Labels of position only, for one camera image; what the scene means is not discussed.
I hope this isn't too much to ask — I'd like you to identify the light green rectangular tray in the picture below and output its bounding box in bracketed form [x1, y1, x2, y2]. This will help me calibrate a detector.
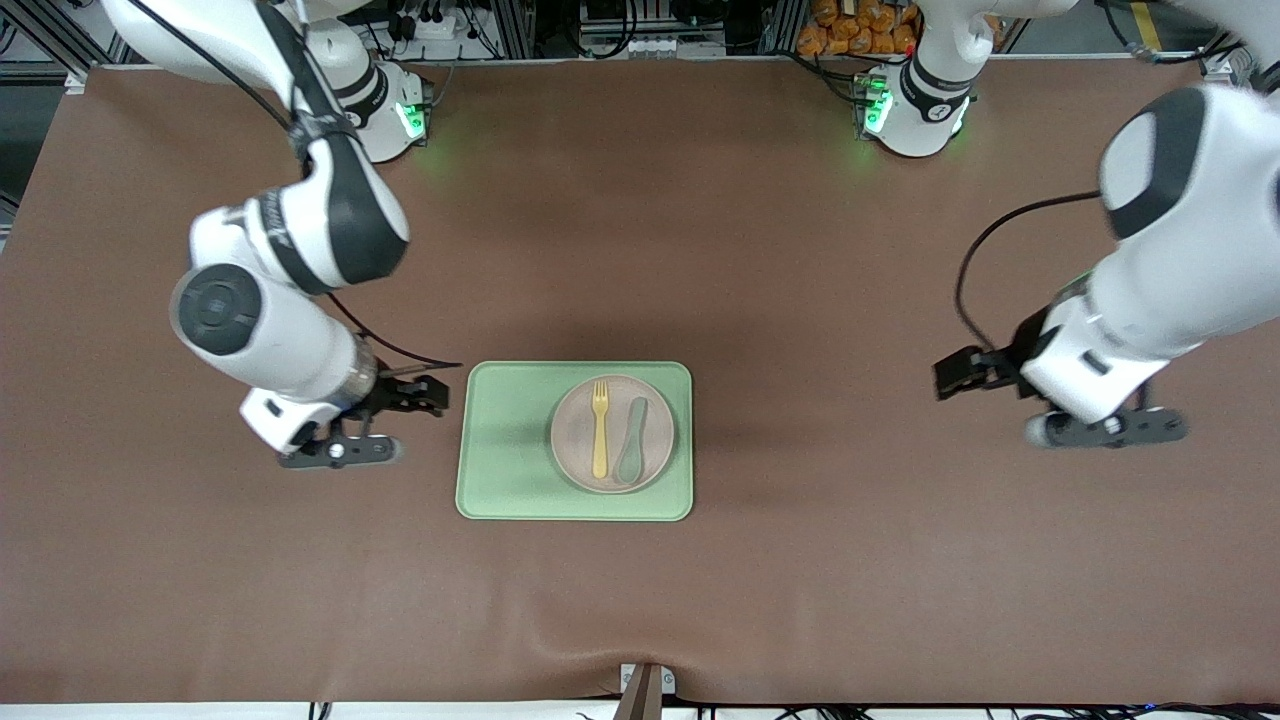
[455, 361, 694, 523]

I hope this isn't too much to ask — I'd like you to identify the yellow plastic fork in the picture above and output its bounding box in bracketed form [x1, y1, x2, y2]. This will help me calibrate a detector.
[591, 379, 611, 480]

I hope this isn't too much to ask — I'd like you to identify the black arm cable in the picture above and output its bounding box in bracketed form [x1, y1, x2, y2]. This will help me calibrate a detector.
[125, 0, 464, 369]
[955, 0, 1246, 353]

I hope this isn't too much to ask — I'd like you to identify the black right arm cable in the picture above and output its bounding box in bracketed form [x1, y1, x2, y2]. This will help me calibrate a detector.
[125, 0, 464, 369]

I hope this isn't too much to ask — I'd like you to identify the pile of orange packets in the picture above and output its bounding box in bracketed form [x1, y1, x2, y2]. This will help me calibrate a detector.
[797, 0, 917, 57]

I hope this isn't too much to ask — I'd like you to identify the aluminium frame strut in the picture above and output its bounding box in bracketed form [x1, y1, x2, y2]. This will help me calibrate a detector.
[1200, 30, 1280, 96]
[0, 0, 141, 93]

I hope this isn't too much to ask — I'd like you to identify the metal clamp bracket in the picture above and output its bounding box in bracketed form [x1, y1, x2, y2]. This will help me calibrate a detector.
[615, 662, 677, 720]

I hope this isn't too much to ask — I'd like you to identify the round beige plate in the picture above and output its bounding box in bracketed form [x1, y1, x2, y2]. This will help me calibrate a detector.
[549, 374, 676, 495]

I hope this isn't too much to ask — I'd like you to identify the white power strip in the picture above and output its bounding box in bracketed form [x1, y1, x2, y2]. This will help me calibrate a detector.
[395, 8, 483, 43]

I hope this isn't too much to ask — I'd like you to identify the green plastic spoon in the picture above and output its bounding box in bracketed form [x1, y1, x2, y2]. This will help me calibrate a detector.
[614, 396, 649, 486]

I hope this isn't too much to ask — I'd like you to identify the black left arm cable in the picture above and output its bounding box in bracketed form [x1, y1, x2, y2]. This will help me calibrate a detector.
[955, 0, 1246, 353]

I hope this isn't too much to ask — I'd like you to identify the brown table cover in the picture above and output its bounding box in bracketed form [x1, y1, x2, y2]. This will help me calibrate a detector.
[0, 55, 1280, 706]

